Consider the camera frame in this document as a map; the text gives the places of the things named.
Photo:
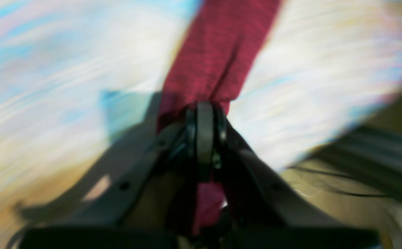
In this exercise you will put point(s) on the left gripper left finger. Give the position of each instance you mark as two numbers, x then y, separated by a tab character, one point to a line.
185	145

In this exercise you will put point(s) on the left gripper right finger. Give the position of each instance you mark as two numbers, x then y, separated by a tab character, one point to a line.
266	212

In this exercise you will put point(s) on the maroon t-shirt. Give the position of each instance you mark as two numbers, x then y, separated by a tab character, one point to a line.
212	65

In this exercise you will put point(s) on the patterned tablecloth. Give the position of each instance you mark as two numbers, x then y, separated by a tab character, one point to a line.
75	74

